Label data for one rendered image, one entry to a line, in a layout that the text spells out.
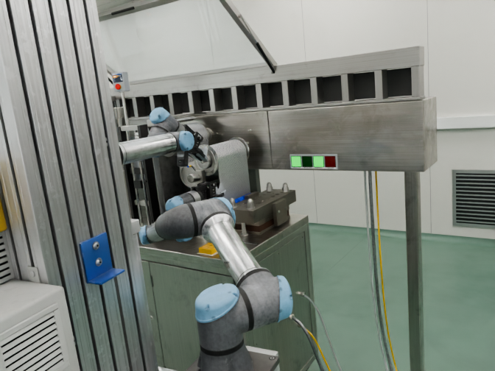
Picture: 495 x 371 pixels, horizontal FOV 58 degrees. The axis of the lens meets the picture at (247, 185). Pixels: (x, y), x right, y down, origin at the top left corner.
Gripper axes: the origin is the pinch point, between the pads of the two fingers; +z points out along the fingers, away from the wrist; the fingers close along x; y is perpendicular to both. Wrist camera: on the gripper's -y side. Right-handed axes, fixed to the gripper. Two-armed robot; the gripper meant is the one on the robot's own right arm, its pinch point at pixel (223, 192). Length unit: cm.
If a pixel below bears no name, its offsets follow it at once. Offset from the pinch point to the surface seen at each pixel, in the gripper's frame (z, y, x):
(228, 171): 5.5, 8.8, -0.3
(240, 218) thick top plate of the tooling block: -6.1, -10.3, -12.9
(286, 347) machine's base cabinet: 3, -77, -26
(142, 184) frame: -14.7, 5.9, 38.2
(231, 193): 6.0, -2.2, -0.2
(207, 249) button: -28.9, -16.7, -11.2
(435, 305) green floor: 134, -109, -65
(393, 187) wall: 263, -60, 0
